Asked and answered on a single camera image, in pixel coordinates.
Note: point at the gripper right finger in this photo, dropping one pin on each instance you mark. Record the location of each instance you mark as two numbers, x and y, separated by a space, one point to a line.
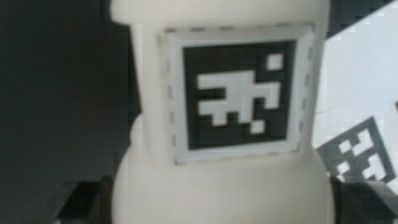
365 202

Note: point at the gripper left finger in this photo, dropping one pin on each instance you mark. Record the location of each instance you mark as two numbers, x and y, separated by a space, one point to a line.
86 205

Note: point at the white lamp bulb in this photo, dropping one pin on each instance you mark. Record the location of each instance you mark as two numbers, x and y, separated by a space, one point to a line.
221 167

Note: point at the white marker plate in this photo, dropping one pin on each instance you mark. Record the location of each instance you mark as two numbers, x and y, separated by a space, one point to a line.
356 125

